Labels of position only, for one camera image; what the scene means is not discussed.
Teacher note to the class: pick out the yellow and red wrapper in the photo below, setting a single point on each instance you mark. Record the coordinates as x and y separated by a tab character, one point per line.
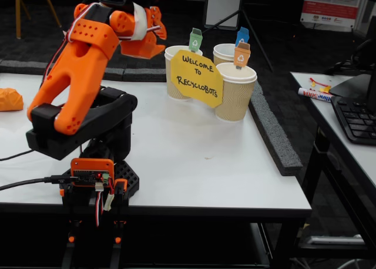
325	89

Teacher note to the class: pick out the black work table frame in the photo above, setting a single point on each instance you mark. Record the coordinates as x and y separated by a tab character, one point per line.
205	214

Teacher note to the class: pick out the white red marker pen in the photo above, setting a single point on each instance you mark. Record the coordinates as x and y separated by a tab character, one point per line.
314	94

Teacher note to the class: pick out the white board panel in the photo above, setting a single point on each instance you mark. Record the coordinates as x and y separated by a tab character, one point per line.
223	4

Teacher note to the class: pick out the black tripod stand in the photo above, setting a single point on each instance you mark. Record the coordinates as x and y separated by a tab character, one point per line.
255	37

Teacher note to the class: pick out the paper cup with orange label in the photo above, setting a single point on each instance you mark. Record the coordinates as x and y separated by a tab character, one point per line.
235	98

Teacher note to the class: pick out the orange paper wad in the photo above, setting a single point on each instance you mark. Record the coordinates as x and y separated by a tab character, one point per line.
11	100

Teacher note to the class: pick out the black side table frame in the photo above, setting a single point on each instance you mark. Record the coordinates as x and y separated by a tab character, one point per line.
318	163

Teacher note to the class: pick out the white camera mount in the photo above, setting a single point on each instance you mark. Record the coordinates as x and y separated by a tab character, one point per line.
140	19

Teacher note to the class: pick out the paper cup with green label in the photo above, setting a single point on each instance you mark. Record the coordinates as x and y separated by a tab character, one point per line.
173	81

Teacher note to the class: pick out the long grey foam strip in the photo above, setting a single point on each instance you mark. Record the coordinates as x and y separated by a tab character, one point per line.
276	134
17	66

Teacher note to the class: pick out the paper cup with blue label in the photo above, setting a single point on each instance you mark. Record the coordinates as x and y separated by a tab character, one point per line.
224	53

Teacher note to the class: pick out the orange fixed gripper finger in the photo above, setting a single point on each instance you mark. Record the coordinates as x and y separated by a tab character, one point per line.
158	49

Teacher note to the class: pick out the black keyboard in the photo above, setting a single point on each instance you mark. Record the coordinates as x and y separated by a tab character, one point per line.
355	122

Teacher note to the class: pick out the black table clamp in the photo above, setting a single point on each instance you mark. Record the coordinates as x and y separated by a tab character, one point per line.
70	238
117	239

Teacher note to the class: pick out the orange moving gripper finger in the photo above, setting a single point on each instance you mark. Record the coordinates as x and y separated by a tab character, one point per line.
155	19

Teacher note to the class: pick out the orange recycling bin label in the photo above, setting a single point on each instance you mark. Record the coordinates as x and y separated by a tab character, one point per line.
242	56

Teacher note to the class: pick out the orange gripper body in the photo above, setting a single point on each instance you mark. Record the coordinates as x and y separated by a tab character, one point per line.
143	47

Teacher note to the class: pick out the white and red poster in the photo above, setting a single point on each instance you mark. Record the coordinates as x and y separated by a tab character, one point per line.
329	7

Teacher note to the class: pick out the white power connector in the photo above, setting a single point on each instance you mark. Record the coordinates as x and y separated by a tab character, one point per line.
108	203

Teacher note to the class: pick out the orange controller board holder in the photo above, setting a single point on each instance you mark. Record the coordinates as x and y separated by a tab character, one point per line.
91	166

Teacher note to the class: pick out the black grid robot base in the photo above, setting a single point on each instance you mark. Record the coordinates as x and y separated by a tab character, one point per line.
126	175

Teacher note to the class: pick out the orange and black robot arm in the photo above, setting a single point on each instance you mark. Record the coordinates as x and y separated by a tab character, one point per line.
79	75

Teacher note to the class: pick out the yellow welcome sign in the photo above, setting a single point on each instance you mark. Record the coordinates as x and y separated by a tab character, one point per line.
195	81

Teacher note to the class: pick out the green recycling bin label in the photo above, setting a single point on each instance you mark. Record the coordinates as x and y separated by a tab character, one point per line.
196	40

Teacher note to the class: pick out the blue recycling bin label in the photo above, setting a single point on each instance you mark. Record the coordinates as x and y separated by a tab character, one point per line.
242	35

